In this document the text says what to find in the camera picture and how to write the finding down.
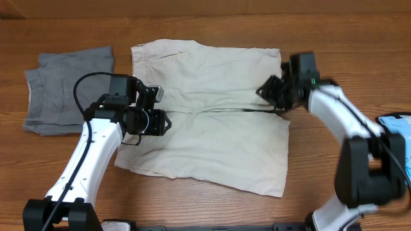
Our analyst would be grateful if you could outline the beige shorts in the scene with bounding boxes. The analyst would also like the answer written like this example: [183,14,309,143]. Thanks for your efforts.
[115,39,290,197]

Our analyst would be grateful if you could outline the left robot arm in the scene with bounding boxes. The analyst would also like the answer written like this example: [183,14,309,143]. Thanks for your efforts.
[22,74,171,231]

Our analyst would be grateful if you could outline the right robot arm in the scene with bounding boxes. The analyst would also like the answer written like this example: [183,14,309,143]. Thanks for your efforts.
[256,52,410,231]

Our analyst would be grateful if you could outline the folded grey shorts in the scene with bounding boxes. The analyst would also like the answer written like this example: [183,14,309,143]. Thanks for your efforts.
[23,46,114,136]

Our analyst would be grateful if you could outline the light blue garment pile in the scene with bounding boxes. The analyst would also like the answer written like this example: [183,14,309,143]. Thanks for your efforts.
[376,112,411,178]

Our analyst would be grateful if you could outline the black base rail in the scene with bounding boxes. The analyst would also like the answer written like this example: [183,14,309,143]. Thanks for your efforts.
[102,219,309,231]

